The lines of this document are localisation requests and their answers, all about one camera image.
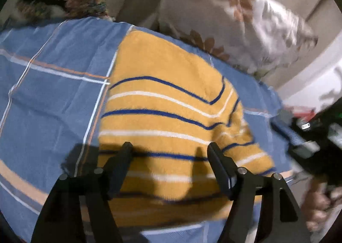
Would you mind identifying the blue plaid bed sheet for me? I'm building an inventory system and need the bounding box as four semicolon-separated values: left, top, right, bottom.
0;17;297;243

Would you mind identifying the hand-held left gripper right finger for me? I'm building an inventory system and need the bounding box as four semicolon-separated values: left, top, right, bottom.
207;142;310;243

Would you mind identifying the person's right hand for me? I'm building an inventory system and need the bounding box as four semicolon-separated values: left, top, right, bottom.
303;177;338;233

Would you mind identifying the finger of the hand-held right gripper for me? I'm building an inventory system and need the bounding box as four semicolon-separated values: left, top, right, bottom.
270;114;320;159

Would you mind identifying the yellow striped sweater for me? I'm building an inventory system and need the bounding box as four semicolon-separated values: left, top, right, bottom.
97;30;277;229

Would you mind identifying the white floral pillow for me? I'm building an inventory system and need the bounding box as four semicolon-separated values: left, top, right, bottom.
158;0;318;78

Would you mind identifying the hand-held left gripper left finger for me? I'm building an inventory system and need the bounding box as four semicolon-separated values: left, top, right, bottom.
31;141;134;243

